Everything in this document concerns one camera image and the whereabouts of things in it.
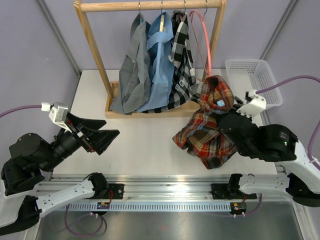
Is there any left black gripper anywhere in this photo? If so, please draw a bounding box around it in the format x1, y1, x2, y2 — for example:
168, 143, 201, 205
40, 111, 121, 172

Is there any red plaid shirt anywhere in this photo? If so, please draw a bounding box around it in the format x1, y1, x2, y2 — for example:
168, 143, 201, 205
172, 75, 237, 170

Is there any pink hanger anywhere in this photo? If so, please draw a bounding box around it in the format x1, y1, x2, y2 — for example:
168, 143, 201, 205
188, 1, 213, 77

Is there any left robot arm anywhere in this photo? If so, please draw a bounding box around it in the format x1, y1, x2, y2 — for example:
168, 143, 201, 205
0, 112, 120, 236

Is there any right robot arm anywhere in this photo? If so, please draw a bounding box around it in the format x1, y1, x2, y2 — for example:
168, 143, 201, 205
218, 109, 320, 208

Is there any grey shirt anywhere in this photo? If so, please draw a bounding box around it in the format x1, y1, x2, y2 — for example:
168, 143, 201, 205
110, 13, 152, 115

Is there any black white checked shirt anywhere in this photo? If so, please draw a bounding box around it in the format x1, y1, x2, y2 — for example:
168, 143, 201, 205
146, 10, 201, 114

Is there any light blue shirt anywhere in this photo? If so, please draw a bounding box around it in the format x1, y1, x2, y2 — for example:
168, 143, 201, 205
137, 13, 175, 113

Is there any wooden hanger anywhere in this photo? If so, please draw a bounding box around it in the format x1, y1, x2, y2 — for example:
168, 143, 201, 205
159, 1, 166, 32

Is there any checked shirt hanger hook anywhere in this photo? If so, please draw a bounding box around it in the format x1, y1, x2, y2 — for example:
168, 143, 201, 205
183, 0, 187, 14

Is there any white plastic basket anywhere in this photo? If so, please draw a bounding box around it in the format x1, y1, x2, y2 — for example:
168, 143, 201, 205
225, 58, 277, 100

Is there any wooden clothes rack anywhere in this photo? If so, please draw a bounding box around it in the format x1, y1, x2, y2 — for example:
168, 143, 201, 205
73, 0, 227, 119

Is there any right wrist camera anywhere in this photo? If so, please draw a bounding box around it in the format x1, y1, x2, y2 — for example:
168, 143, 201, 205
236, 89, 267, 118

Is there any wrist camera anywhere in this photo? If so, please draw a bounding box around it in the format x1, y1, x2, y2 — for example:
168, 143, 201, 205
48, 102, 69, 131
236, 89, 267, 118

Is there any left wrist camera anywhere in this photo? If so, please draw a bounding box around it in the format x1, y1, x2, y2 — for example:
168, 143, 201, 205
48, 102, 69, 131

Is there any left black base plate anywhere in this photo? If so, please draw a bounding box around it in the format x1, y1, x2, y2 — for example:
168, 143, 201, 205
102, 183, 125, 200

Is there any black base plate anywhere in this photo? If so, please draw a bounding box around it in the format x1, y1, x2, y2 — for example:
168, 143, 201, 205
102, 183, 125, 200
210, 183, 258, 200

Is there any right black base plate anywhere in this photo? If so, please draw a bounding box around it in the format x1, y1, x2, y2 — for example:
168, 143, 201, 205
210, 183, 258, 200

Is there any aluminium rail frame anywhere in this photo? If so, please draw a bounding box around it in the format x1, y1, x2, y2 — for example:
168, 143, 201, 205
33, 149, 306, 203

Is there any white slotted cable duct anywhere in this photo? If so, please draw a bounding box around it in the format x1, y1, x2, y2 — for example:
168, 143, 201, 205
68, 201, 231, 212

